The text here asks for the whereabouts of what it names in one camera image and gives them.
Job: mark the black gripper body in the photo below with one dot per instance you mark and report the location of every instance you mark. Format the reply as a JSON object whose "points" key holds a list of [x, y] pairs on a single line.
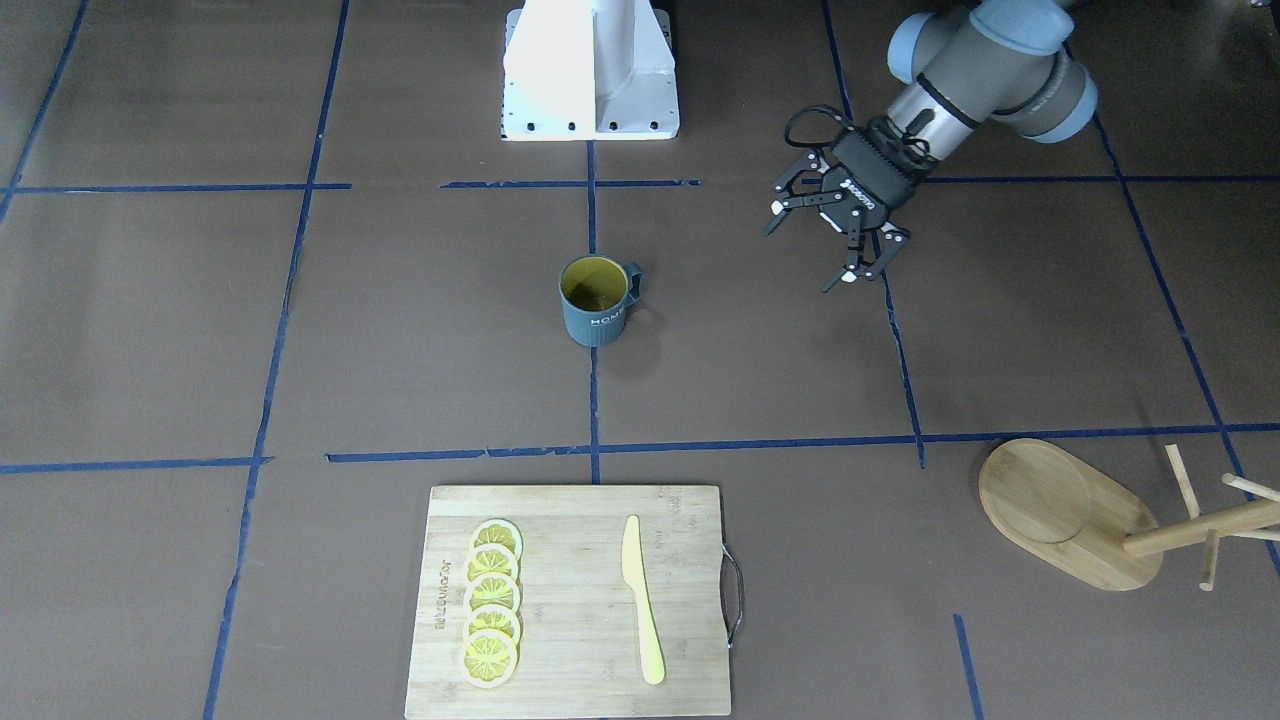
{"points": [[868, 192]]}

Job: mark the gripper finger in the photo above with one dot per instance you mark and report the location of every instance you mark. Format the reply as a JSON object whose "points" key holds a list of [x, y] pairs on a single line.
{"points": [[786, 196], [869, 253]]}

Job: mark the dark teal mug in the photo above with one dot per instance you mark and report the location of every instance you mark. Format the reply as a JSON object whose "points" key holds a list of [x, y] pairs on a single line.
{"points": [[596, 293]]}

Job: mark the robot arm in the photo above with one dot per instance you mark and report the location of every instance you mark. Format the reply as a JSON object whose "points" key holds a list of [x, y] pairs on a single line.
{"points": [[1001, 60]]}

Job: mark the wooden cup rack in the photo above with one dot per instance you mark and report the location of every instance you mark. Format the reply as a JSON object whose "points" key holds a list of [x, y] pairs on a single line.
{"points": [[1078, 520]]}

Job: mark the yellow plastic knife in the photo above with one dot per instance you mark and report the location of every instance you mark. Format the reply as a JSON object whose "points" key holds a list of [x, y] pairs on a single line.
{"points": [[651, 658]]}

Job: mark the lemon slice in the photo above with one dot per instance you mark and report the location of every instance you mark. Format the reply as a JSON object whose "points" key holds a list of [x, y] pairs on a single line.
{"points": [[492, 558], [493, 588], [499, 531], [496, 617], [489, 658]]}

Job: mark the bamboo cutting board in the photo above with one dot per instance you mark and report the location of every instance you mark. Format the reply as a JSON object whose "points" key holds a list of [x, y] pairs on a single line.
{"points": [[578, 655]]}

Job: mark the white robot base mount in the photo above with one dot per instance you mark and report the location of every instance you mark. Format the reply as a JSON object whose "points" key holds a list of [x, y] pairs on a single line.
{"points": [[577, 71]]}

